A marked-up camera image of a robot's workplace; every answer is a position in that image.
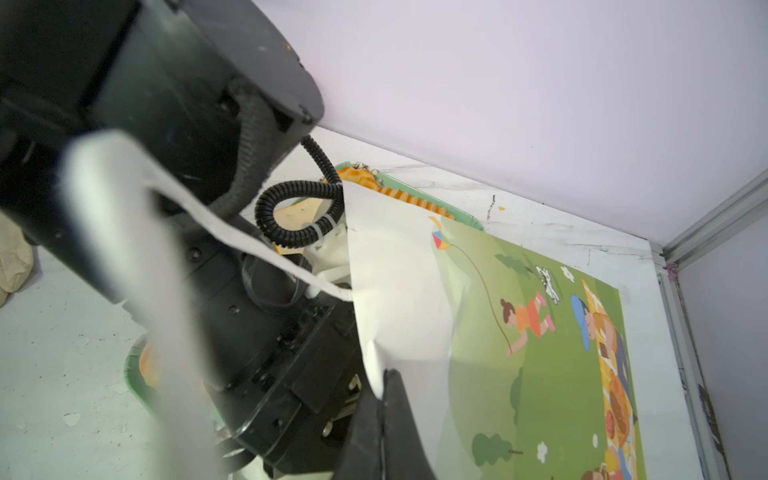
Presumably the white paper bag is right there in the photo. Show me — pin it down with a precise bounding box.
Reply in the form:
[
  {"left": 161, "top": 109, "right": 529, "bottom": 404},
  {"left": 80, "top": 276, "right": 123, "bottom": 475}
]
[{"left": 64, "top": 131, "right": 645, "bottom": 479}]

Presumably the yellow ridged fake croissant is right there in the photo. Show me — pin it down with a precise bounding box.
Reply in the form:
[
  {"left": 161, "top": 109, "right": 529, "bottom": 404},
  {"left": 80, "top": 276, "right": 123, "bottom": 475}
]
[{"left": 337, "top": 165, "right": 459, "bottom": 219}]

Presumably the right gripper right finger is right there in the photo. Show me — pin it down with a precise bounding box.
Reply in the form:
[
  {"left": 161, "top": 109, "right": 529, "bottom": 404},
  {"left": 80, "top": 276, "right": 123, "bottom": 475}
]
[{"left": 381, "top": 369, "right": 436, "bottom": 480}]

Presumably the fake toast slice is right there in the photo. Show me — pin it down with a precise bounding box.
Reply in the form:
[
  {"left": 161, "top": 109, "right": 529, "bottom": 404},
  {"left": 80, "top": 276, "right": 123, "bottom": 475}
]
[{"left": 274, "top": 198, "right": 332, "bottom": 256}]

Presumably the green floral tray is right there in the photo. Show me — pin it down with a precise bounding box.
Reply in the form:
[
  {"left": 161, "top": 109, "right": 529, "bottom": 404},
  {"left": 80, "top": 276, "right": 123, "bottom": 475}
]
[{"left": 124, "top": 162, "right": 484, "bottom": 412}]

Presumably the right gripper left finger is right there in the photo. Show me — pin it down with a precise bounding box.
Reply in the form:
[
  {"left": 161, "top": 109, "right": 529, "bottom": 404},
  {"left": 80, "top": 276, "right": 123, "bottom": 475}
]
[{"left": 334, "top": 386, "right": 383, "bottom": 480}]

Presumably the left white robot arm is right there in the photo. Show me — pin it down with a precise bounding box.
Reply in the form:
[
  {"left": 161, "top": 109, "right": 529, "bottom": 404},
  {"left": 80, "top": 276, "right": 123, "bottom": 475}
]
[{"left": 1, "top": 1, "right": 362, "bottom": 476}]

